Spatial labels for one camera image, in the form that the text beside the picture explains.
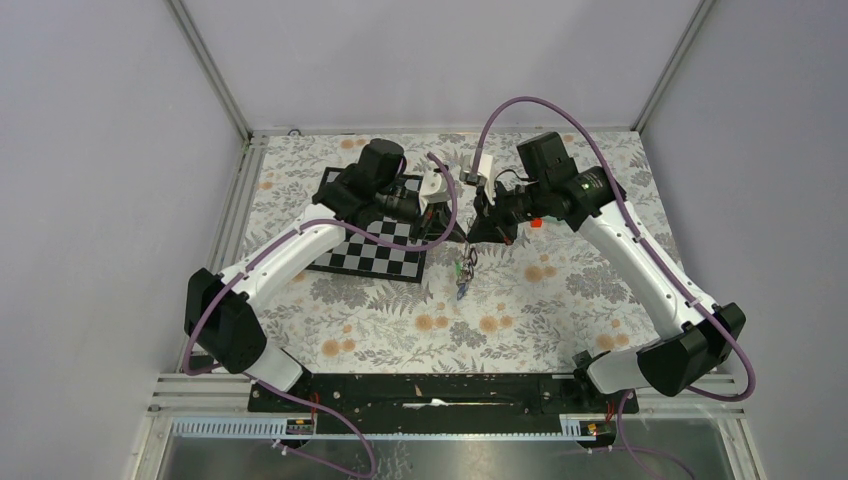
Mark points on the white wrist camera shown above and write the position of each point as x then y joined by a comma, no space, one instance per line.
435,187
483,177

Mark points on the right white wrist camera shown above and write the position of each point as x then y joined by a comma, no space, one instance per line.
483,177

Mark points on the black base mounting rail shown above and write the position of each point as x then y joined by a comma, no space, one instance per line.
529,404

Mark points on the keyring with coloured key tags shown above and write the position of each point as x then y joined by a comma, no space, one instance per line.
465,270

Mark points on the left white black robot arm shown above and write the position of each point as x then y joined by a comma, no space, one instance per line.
367,198

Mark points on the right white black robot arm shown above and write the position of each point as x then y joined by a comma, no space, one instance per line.
695,334

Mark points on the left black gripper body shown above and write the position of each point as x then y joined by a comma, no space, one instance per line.
399,205

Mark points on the floral patterned table mat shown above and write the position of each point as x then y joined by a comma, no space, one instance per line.
530,307

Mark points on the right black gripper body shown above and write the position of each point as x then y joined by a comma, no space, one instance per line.
523,203

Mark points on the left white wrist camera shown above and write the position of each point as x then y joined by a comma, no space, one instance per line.
435,187

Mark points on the black white chessboard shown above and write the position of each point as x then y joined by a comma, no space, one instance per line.
358,256

